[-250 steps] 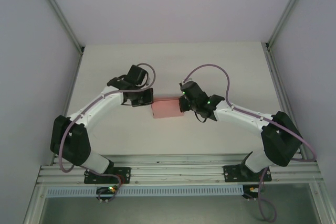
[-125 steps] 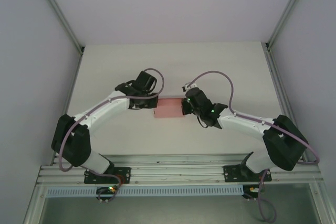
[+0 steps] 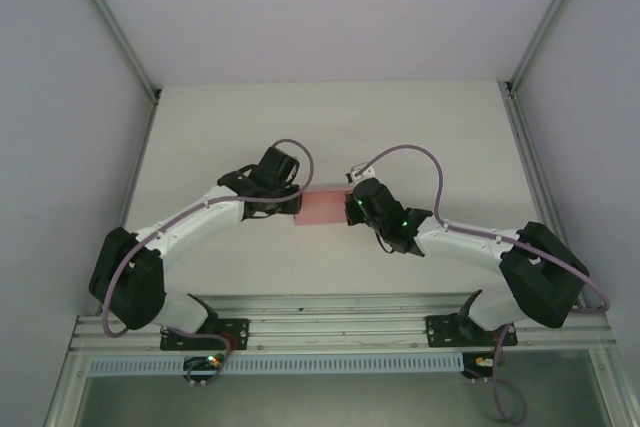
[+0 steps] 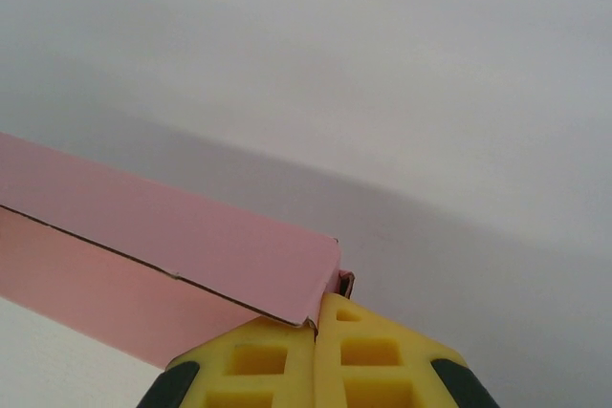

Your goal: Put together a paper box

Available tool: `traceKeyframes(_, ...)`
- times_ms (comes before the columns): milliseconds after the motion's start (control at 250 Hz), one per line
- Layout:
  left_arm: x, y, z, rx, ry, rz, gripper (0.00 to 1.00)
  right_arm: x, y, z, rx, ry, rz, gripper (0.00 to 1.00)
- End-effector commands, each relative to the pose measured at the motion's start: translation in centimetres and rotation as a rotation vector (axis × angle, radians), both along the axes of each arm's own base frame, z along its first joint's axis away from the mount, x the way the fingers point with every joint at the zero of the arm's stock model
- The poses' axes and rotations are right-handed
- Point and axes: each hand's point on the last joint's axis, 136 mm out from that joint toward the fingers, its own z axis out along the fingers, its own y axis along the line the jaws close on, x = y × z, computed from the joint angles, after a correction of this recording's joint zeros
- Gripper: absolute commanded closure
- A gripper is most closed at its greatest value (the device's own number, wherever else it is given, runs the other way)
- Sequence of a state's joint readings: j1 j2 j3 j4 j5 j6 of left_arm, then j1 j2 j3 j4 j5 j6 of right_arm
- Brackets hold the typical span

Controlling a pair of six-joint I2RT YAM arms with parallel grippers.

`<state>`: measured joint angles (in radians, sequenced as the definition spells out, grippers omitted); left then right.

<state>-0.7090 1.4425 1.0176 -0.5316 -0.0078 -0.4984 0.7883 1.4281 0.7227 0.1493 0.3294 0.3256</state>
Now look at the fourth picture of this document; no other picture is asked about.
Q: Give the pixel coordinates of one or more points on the pink cloth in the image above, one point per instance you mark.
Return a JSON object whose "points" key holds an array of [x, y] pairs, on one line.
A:
{"points": [[143, 236]]}

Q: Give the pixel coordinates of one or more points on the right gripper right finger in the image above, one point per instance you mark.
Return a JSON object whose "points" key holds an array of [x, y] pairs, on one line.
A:
{"points": [[411, 355]]}

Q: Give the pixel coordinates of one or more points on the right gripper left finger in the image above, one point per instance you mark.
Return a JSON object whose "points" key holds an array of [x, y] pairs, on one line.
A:
{"points": [[296, 370]]}

